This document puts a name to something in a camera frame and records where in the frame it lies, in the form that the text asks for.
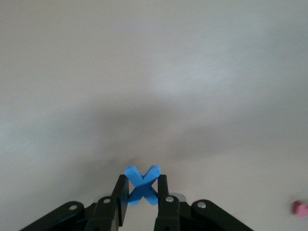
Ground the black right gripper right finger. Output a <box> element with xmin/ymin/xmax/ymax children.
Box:
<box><xmin>155</xmin><ymin>174</ymin><xmax>253</xmax><ymax>231</ymax></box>

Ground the dark red foam letter I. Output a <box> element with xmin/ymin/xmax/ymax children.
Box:
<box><xmin>292</xmin><ymin>201</ymin><xmax>308</xmax><ymax>218</ymax></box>

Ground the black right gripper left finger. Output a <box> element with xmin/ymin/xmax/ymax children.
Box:
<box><xmin>20</xmin><ymin>174</ymin><xmax>130</xmax><ymax>231</ymax></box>

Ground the blue foam letter x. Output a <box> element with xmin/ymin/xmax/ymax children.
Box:
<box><xmin>124</xmin><ymin>165</ymin><xmax>161</xmax><ymax>207</ymax></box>

